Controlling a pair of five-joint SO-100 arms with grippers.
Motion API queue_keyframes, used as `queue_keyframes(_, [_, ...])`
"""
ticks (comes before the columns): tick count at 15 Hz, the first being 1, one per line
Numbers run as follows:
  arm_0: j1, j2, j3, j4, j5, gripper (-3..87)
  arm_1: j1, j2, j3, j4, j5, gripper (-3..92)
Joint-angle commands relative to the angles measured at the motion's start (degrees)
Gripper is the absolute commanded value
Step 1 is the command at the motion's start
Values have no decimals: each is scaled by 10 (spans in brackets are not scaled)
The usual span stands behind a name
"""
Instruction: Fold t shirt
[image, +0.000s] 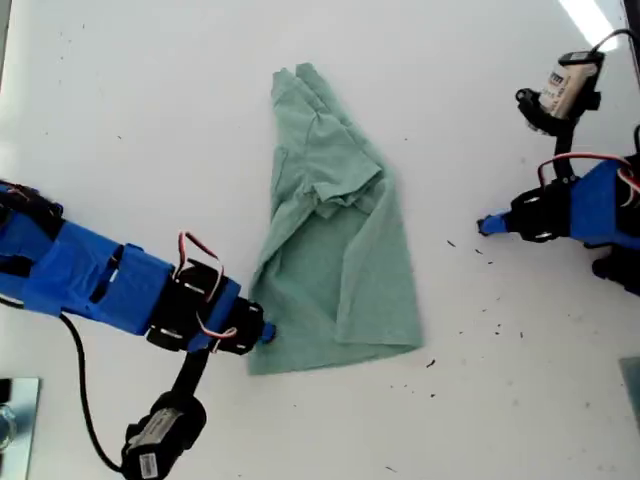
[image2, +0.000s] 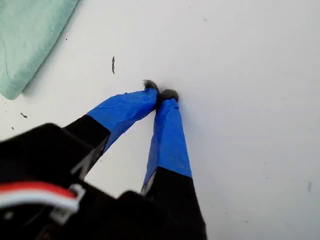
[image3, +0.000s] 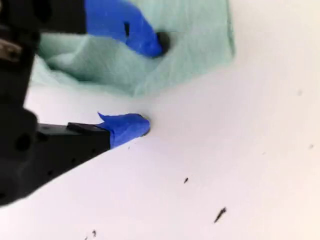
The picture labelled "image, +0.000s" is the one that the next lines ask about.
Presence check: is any black camera stalk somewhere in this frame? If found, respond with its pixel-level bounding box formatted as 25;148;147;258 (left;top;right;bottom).
122;347;214;474
514;74;602;177

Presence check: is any steel post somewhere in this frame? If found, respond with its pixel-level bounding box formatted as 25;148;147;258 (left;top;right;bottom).
0;377;42;456

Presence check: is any black camera cable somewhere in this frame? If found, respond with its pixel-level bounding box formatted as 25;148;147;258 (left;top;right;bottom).
592;28;639;54
58;312;126;474

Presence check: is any black camera box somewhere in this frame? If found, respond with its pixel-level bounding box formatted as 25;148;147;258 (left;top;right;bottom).
122;405;184;480
542;49;606;119

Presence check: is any green t-shirt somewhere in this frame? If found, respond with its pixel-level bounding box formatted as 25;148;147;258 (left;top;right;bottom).
247;62;425;376

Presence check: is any red white servo wire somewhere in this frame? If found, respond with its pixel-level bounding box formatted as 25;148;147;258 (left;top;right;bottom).
177;229;239;355
536;152;640;209

